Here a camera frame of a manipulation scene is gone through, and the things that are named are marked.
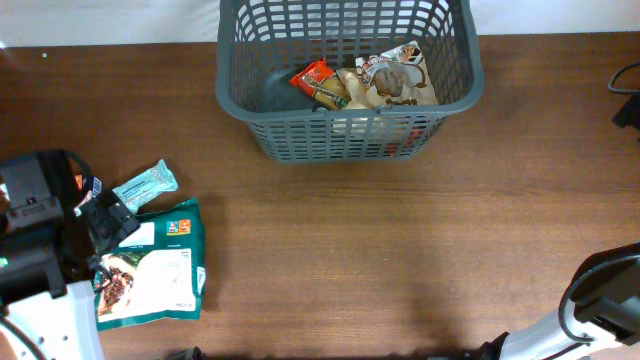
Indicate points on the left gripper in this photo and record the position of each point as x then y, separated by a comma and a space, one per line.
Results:
111, 217

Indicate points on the green food pouch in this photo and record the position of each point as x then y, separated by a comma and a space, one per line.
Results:
158, 272

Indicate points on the orange spaghetti pasta package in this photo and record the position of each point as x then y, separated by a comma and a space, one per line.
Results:
320, 82

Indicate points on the beige dried mushroom bag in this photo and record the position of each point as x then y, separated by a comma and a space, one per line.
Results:
396, 77

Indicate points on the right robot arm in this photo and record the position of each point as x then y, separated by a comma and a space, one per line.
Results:
599, 310

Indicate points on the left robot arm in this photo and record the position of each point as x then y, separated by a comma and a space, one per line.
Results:
53, 235

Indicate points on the multicolour tissue pack bundle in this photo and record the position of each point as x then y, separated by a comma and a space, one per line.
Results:
89, 186

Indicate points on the mint green snack bar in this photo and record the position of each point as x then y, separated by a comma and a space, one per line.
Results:
146, 186

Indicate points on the grey plastic lattice basket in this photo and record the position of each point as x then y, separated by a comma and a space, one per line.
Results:
263, 44

